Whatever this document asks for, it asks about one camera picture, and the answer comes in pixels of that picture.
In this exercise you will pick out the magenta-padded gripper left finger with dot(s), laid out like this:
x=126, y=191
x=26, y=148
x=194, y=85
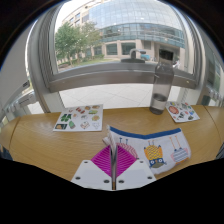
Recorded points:
x=91, y=175

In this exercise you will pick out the green tree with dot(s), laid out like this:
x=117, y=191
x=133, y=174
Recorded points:
x=71, y=41

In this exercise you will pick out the glass office building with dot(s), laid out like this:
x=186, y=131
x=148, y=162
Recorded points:
x=133, y=23

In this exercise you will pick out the white radiator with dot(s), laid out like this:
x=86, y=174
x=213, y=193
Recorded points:
x=215, y=95
x=18, y=103

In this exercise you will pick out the clear bottle with black cap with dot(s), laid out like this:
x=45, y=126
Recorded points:
x=161, y=90

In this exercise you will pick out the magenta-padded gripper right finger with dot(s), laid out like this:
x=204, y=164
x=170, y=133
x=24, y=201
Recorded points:
x=135, y=175

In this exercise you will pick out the small white sticker sheet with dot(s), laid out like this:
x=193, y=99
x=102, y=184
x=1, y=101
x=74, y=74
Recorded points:
x=182, y=112

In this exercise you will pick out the large white sticker sheet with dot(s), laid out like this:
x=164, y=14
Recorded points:
x=80, y=118

